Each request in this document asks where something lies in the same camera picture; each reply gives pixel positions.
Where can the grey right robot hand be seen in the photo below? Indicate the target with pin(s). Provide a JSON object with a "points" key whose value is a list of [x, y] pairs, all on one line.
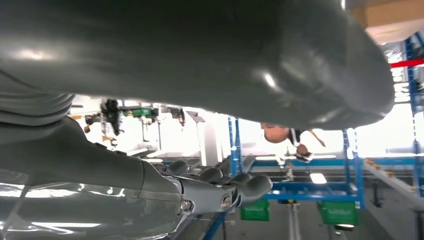
{"points": [[165, 49]]}

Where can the person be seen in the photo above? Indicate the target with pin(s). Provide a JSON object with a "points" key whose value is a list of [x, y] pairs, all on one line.
{"points": [[276, 134]]}

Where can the green plastic bin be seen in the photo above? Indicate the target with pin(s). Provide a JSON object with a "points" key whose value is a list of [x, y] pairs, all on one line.
{"points": [[338, 213], [255, 210]]}

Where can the blue rack with green bins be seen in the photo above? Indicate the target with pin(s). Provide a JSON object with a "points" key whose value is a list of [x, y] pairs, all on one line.
{"points": [[314, 197]]}

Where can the brown cardboard box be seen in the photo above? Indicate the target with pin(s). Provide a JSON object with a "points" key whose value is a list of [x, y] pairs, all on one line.
{"points": [[391, 13]]}

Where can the blue metal rack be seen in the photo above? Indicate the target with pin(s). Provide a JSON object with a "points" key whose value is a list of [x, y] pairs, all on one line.
{"points": [[416, 165]]}

